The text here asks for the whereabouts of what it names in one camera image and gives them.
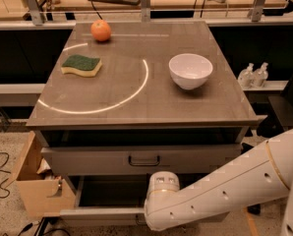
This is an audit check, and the black office chair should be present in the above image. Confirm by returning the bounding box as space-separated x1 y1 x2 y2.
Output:
240 75 293 212

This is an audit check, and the clear bottle right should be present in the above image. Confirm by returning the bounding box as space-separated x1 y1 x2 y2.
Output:
252 62 268 88

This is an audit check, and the grey top drawer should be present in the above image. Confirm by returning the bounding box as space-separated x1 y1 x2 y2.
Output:
41 144 241 176

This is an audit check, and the grey drawer cabinet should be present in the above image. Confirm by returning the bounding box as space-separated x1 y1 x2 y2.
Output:
26 20 259 226

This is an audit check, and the grey drawer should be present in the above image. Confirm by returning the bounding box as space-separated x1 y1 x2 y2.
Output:
41 144 241 176
60 171 231 231

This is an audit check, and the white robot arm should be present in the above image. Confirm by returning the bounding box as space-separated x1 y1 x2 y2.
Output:
144 129 293 236

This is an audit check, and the green yellow sponge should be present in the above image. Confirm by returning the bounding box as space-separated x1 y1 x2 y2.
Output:
61 54 102 78

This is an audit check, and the white bowl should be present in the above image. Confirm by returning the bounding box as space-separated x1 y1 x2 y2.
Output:
168 53 213 90

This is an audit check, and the orange fruit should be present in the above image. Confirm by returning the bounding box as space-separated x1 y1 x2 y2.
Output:
90 20 111 41

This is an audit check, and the cardboard box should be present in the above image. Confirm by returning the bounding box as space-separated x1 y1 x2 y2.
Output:
6 132 76 218

